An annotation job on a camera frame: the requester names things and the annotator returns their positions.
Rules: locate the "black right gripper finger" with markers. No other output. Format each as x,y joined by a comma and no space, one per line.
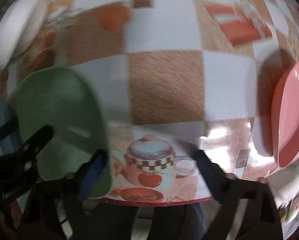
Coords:
81,186
261,219

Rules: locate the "green plate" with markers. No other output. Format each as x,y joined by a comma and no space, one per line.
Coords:
63,99

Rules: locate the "patterned checkered tablecloth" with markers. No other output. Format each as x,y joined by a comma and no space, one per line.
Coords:
171,77

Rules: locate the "pink plate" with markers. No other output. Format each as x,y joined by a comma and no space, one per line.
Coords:
285,118

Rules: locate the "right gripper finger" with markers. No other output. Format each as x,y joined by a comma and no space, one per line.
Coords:
11,143
18,171

